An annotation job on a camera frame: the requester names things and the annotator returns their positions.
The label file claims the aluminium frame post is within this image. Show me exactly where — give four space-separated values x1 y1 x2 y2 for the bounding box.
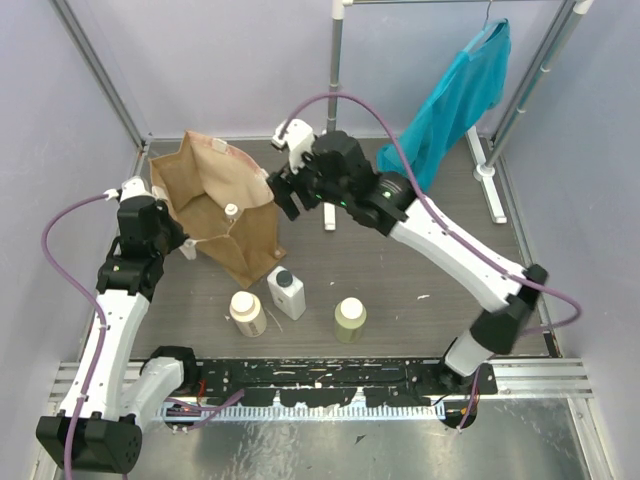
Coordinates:
50 0 147 150

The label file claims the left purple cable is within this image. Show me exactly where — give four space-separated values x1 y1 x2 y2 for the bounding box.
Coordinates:
41 192 246 480

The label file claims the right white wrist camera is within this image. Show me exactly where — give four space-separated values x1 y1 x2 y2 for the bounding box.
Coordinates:
271 119 315 175

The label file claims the metal clothes rack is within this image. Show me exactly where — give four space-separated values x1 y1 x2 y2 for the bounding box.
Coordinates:
323 0 594 232

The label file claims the purple cable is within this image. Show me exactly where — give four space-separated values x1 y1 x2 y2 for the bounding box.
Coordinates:
41 192 246 480
279 92 584 431

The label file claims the beige round bottle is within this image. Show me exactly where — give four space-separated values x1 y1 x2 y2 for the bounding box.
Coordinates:
229 291 267 338

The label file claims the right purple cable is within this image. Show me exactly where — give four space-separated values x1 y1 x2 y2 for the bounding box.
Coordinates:
279 92 584 431

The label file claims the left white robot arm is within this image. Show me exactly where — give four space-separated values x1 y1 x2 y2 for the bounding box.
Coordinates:
36 193 200 478

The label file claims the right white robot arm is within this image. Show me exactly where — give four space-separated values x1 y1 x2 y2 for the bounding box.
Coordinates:
267 122 548 394

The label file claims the brown canvas bag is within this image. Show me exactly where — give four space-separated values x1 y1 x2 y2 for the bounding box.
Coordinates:
150 131 286 288

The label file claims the teal hanging shirt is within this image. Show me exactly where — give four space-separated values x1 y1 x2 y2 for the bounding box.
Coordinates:
398 18 511 192

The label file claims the white square bottle black cap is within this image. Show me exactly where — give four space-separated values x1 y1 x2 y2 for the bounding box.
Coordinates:
267 266 306 321

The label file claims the yellow-green round bottle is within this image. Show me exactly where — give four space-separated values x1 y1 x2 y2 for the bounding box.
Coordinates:
334 297 367 344

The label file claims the clear amber liquid bottle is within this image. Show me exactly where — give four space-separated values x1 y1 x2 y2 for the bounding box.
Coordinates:
224 203 241 223

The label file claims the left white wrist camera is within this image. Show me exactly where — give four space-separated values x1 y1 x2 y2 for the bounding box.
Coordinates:
104 176 152 203

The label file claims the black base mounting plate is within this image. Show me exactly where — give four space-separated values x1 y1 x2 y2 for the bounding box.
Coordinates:
171 358 498 408

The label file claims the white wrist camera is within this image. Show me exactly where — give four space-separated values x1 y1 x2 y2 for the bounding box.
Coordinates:
104 176 152 203
271 119 315 175

